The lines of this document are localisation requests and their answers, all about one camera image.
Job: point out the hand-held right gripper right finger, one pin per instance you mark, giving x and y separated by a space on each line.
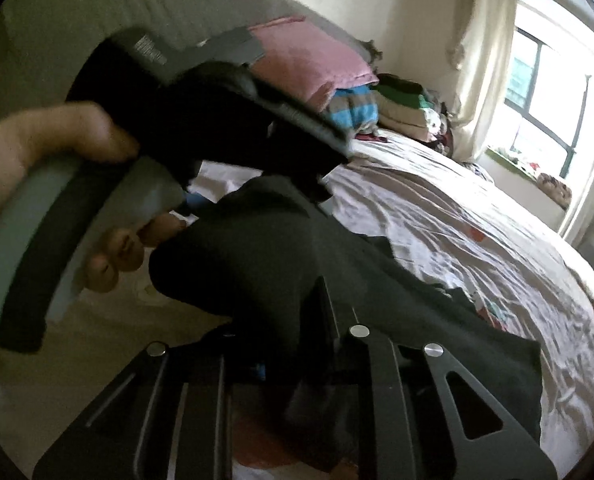
334 320

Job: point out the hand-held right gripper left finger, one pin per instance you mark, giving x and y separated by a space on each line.
177 390

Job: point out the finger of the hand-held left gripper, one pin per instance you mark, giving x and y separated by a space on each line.
319 192
312 127

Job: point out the black garment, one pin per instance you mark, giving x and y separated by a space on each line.
277 240

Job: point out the pile of mixed clothes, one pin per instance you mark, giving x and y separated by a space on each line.
442 132

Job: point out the person's left hand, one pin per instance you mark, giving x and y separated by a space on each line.
42 135

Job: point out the blue striped cloth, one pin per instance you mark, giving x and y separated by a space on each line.
357 107

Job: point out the pink pillow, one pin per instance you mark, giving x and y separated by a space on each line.
307 60

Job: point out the beige folded cloth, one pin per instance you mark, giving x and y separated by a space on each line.
407 117

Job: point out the green folded cloth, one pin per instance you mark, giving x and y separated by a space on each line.
402 87

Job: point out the grey quilted headboard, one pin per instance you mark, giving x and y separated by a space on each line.
177 5

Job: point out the strawberry print bed sheet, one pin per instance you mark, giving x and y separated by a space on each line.
437 220

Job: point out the cream curtain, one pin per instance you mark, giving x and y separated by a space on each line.
482 70

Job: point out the windowsill clutter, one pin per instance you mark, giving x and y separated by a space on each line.
542 175

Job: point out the window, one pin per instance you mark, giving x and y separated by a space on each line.
552 95

